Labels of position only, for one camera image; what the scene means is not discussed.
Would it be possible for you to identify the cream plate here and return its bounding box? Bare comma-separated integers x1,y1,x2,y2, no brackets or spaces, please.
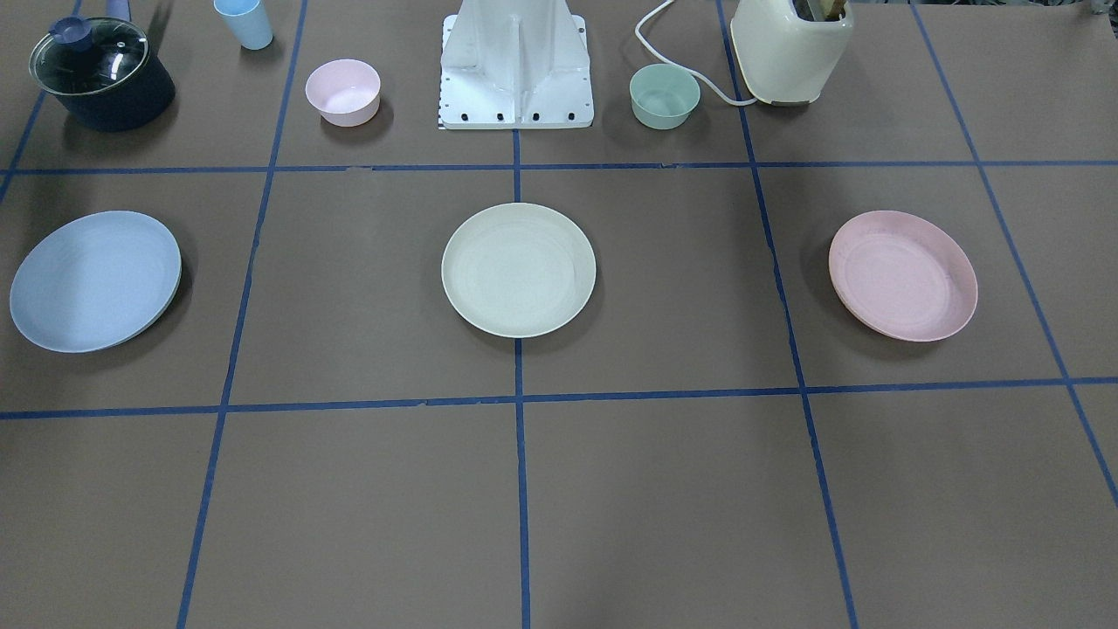
442,203,597,339

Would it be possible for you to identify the pink plate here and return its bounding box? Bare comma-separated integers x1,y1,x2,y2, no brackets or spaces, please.
828,210,978,342

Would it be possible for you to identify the dark blue pot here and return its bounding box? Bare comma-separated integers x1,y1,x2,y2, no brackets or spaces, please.
40,1,176,132

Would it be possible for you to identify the blue plate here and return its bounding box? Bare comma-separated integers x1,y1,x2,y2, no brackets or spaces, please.
9,211,183,354

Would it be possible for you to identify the green bowl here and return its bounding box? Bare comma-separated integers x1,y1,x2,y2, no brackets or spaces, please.
628,64,701,130

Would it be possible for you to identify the light blue cup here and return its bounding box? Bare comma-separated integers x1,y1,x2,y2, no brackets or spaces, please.
214,0,274,51

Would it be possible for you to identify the white toaster cable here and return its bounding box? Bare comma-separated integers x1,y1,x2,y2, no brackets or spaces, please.
635,0,757,107

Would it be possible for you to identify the pink bowl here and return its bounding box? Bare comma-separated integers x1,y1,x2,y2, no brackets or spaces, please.
305,59,381,128

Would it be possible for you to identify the cream toaster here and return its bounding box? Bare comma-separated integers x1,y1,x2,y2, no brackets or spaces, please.
729,1,856,107

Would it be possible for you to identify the glass pot lid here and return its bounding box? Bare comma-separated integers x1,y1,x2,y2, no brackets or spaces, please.
28,16,151,96

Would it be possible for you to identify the toast slice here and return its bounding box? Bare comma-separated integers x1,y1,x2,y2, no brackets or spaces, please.
793,0,847,23

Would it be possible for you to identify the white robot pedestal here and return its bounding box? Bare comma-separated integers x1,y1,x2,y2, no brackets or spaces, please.
437,1,595,130

